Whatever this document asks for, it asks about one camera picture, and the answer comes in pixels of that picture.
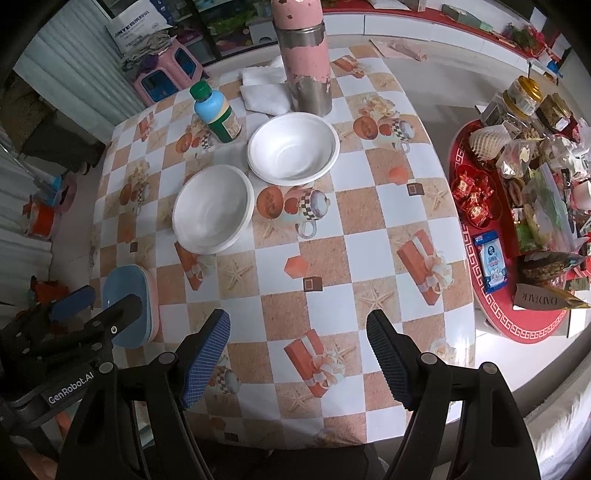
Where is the pink steel thermos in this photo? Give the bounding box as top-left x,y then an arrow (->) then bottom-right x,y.
270,0 -> 332,117

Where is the gold lid glass jar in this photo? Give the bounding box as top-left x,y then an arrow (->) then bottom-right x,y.
503,76 -> 543,118

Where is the pink square plate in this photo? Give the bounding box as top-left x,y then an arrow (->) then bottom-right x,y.
138,266 -> 160,341

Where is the blue square plate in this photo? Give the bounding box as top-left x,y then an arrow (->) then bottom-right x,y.
102,264 -> 155,349

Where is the pink plastic stool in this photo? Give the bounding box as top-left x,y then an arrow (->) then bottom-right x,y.
133,39 -> 204,106

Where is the orange bucket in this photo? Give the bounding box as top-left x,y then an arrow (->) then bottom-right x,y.
21,196 -> 61,241

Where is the white foam wrapped fruit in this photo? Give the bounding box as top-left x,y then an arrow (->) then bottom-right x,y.
469,125 -> 511,162

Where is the white bowl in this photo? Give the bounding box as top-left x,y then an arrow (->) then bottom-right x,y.
172,165 -> 254,255
246,112 -> 341,187

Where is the white printed bag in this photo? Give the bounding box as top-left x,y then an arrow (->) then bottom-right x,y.
106,0 -> 170,55

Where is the green cap drink bottle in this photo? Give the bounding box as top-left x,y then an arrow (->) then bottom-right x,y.
189,80 -> 242,143

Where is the red round tray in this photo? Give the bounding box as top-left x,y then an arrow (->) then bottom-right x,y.
449,120 -> 568,344

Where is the brown box with lettering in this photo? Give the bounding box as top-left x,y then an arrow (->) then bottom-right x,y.
513,283 -> 582,311

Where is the blue wet wipes pack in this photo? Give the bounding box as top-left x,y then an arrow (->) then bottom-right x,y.
473,230 -> 507,294

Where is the white folded cloth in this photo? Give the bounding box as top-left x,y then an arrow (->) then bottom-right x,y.
239,56 -> 293,117

